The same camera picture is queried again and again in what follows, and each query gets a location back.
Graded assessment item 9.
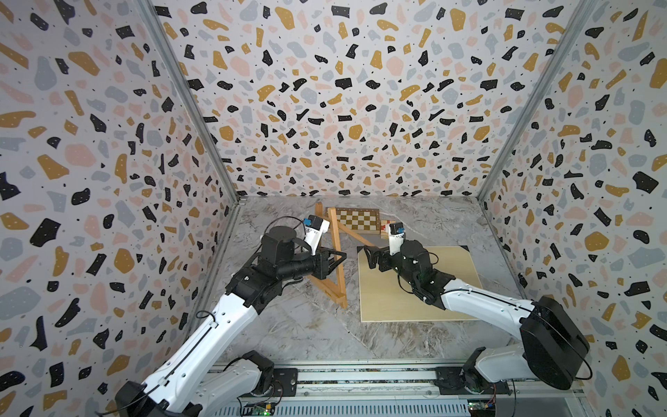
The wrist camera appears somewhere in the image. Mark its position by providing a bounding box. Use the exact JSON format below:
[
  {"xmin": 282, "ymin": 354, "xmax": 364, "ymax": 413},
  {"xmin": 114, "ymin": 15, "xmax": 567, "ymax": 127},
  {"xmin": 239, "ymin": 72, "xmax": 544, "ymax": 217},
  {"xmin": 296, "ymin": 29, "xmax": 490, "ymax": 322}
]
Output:
[
  {"xmin": 303, "ymin": 215, "xmax": 330, "ymax": 255},
  {"xmin": 387, "ymin": 222, "xmax": 406, "ymax": 255}
]

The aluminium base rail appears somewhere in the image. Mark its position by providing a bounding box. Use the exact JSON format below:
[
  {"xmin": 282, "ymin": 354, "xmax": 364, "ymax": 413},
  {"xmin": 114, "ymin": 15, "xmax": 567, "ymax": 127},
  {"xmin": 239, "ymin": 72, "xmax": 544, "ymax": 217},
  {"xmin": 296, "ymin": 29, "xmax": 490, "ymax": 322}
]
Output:
[{"xmin": 203, "ymin": 360, "xmax": 594, "ymax": 416}]

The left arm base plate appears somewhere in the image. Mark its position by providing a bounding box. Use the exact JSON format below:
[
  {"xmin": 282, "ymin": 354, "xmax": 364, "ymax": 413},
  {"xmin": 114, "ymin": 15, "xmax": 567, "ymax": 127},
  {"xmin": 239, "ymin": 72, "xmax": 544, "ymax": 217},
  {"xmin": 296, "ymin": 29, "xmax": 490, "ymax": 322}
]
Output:
[{"xmin": 241, "ymin": 368, "xmax": 299, "ymax": 399}]

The small electronics board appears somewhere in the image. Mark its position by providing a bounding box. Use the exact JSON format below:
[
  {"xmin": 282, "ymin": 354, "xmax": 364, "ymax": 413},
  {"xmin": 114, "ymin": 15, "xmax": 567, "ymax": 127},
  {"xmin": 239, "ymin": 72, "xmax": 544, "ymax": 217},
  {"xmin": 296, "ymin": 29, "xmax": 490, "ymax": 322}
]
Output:
[{"xmin": 242, "ymin": 402, "xmax": 276, "ymax": 416}]

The wooden easel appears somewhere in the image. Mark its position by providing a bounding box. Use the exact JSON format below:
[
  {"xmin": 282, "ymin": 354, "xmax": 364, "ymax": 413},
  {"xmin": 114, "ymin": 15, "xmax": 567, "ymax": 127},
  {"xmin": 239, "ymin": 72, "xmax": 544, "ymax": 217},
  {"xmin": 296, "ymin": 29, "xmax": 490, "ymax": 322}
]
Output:
[{"xmin": 304, "ymin": 202, "xmax": 375, "ymax": 309}]

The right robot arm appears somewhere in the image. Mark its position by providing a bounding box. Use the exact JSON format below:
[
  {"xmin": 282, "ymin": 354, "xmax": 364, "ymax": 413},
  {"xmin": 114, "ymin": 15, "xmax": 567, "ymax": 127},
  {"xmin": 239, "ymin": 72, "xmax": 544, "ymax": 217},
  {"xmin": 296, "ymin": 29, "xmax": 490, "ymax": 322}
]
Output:
[{"xmin": 363, "ymin": 240, "xmax": 590, "ymax": 394}]

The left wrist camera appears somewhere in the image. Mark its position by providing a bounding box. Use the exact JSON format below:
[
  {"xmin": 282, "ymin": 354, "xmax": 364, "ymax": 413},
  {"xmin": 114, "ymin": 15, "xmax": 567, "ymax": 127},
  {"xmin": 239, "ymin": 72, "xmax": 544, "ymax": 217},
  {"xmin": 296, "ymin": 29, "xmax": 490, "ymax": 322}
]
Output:
[{"xmin": 303, "ymin": 215, "xmax": 330, "ymax": 255}]

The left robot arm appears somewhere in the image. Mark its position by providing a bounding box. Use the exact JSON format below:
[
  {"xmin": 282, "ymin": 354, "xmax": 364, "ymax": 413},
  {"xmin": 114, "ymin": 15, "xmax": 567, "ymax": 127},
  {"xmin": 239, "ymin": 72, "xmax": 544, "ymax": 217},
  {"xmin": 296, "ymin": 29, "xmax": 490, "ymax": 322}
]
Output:
[{"xmin": 116, "ymin": 215, "xmax": 347, "ymax": 416}]

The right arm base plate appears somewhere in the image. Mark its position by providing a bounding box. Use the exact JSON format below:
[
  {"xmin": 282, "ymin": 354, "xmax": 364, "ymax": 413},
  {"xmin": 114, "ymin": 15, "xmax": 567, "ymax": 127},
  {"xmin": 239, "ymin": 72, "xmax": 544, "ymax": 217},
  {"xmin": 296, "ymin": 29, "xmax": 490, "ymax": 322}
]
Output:
[{"xmin": 434, "ymin": 367, "xmax": 512, "ymax": 395}]

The wooden chessboard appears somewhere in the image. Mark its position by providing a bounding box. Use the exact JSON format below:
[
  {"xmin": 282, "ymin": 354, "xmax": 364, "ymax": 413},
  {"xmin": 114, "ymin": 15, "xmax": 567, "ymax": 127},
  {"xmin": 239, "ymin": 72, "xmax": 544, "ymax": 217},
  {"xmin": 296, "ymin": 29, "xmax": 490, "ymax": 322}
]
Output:
[{"xmin": 335, "ymin": 208, "xmax": 381, "ymax": 235}]

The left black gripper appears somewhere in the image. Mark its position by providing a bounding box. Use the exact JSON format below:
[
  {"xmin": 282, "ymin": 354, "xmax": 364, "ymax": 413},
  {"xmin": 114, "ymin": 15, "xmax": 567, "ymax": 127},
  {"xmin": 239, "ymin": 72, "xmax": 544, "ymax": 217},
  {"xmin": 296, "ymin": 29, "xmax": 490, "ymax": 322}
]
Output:
[{"xmin": 278, "ymin": 245, "xmax": 348, "ymax": 284}]

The light wooden board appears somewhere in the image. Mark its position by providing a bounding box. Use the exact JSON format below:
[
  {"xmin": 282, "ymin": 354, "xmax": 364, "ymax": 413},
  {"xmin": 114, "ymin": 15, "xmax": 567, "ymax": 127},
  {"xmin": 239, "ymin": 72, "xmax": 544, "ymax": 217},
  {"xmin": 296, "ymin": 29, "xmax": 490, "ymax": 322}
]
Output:
[{"xmin": 358, "ymin": 246, "xmax": 481, "ymax": 323}]

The small red white box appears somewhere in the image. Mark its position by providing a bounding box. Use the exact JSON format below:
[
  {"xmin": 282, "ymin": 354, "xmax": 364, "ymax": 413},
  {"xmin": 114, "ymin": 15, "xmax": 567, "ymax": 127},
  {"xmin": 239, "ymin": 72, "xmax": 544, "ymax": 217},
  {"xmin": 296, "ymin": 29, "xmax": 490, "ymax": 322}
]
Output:
[{"xmin": 380, "ymin": 220, "xmax": 393, "ymax": 240}]

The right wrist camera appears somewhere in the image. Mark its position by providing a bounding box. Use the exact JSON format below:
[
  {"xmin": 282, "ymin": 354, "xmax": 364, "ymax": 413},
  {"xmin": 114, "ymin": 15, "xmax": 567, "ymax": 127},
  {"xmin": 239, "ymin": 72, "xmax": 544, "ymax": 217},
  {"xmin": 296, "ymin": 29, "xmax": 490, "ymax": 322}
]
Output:
[{"xmin": 387, "ymin": 222, "xmax": 406, "ymax": 255}]

